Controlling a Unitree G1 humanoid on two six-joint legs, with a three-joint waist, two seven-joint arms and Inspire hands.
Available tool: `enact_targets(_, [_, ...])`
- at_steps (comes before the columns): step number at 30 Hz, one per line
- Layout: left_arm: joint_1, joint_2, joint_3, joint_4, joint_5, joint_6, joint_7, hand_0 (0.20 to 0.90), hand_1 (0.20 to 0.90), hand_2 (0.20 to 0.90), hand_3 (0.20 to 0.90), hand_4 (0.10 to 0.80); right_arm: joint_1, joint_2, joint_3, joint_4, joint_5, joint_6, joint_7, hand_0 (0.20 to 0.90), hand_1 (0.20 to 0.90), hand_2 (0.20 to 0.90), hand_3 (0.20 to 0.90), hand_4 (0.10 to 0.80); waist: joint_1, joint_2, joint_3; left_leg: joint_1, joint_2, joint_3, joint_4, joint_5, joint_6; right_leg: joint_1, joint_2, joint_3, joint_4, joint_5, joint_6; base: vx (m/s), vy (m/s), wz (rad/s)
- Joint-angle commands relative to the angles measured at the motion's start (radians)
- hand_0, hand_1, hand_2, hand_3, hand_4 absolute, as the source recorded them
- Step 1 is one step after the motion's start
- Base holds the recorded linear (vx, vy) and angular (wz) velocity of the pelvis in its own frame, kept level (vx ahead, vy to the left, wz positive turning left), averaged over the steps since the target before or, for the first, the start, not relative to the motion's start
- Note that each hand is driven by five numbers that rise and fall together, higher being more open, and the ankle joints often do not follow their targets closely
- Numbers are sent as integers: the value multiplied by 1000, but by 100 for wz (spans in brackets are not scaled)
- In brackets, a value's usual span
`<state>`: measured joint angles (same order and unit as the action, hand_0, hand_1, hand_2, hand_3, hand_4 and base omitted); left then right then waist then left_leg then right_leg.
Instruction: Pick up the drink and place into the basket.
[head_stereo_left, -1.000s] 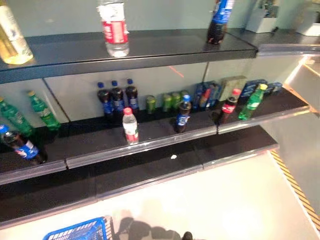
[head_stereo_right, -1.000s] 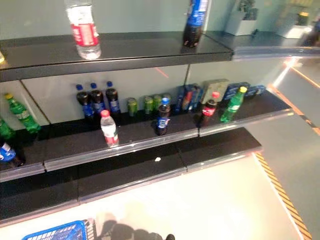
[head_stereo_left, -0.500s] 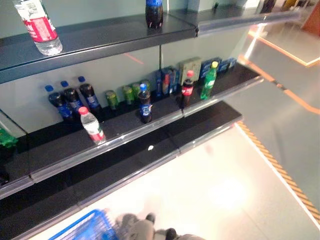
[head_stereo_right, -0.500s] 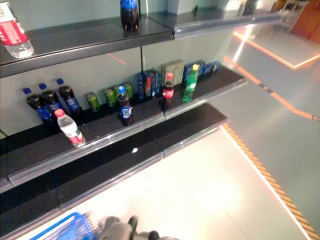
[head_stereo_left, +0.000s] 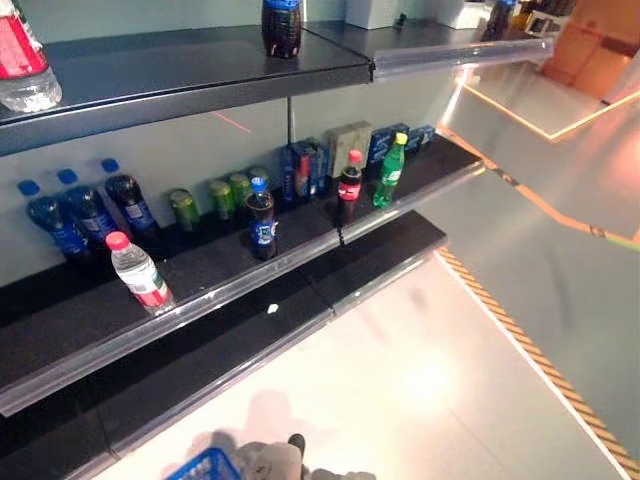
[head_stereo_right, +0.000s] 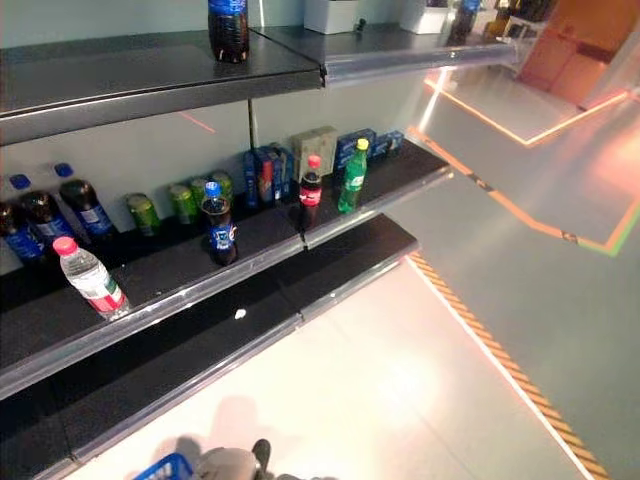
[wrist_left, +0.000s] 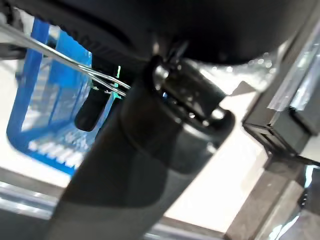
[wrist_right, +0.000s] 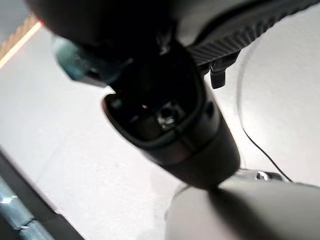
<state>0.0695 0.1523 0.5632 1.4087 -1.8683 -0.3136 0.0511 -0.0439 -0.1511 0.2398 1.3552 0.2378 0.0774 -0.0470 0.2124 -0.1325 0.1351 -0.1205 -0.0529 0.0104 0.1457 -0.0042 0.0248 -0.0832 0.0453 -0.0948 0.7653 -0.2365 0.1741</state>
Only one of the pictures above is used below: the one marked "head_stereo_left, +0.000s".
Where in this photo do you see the blue snack box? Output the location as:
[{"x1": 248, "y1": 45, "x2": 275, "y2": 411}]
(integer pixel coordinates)
[
  {"x1": 405, "y1": 123, "x2": 437, "y2": 154},
  {"x1": 369, "y1": 122, "x2": 412, "y2": 167}
]

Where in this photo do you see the white box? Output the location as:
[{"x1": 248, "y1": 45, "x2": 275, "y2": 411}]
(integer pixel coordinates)
[
  {"x1": 343, "y1": 0, "x2": 402, "y2": 31},
  {"x1": 433, "y1": 0, "x2": 497, "y2": 30}
]

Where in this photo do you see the red and blue cookie box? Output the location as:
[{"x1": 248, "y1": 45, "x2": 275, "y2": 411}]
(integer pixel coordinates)
[{"x1": 292, "y1": 140, "x2": 315, "y2": 200}]

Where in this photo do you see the small water bottle red cap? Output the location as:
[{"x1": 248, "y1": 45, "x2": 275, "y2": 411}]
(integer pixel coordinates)
[{"x1": 104, "y1": 230, "x2": 176, "y2": 316}]

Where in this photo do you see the grey cardboard box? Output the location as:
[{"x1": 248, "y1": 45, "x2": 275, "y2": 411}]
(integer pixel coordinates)
[{"x1": 326, "y1": 120, "x2": 375, "y2": 177}]

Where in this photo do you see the brown cardboard box stack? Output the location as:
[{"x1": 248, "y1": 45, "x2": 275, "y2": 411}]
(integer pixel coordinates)
[{"x1": 541, "y1": 0, "x2": 640, "y2": 104}]

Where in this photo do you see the Coke bottle red label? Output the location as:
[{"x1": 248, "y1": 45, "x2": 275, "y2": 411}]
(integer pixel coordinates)
[{"x1": 334, "y1": 148, "x2": 366, "y2": 227}]

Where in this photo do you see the dark cola bottle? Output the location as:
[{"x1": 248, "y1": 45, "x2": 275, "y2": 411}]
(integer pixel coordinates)
[{"x1": 486, "y1": 0, "x2": 520, "y2": 40}]

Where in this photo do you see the large water bottle red label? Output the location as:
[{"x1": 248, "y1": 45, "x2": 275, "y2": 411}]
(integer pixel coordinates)
[{"x1": 0, "y1": 0, "x2": 64, "y2": 113}]

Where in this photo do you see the blue plastic shopping basket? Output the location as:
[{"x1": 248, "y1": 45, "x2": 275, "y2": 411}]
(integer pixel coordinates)
[{"x1": 162, "y1": 446, "x2": 242, "y2": 480}]

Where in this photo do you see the green Sprite bottle yellow cap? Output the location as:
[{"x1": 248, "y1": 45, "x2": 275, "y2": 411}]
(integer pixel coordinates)
[{"x1": 371, "y1": 131, "x2": 410, "y2": 210}]

